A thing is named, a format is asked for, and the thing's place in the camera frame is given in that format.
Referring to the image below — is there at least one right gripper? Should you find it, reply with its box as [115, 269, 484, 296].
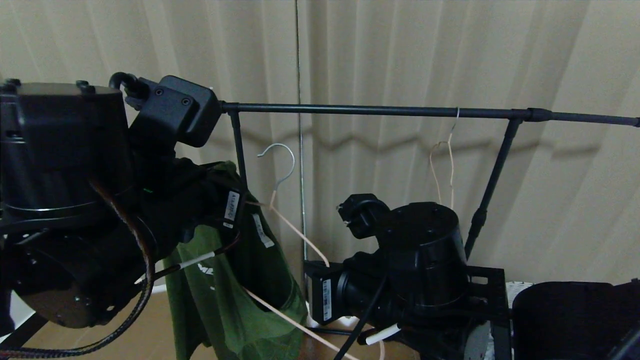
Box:
[304, 252, 493, 360]

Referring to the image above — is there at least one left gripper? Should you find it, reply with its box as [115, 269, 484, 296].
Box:
[14, 164, 247, 329]

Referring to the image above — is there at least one green printed shirt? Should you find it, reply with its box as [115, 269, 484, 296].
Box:
[162, 160, 309, 360]

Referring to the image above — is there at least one pink clothes hanger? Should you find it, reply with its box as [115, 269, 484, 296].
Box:
[245, 143, 386, 360]
[429, 107, 460, 211]

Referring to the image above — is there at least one white laundry basket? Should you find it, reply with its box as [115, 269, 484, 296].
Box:
[504, 281, 534, 310]

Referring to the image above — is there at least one black clothes rack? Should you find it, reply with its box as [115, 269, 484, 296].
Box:
[220, 101, 640, 335]

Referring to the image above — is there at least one beige curtain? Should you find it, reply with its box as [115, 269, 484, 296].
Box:
[0, 0, 640, 331]

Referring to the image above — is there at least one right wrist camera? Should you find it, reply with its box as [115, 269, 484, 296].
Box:
[337, 193, 391, 240]

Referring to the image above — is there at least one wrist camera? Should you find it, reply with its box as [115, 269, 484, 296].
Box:
[108, 72, 224, 149]
[337, 193, 391, 240]

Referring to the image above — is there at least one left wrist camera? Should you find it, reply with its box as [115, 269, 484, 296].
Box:
[108, 72, 224, 149]

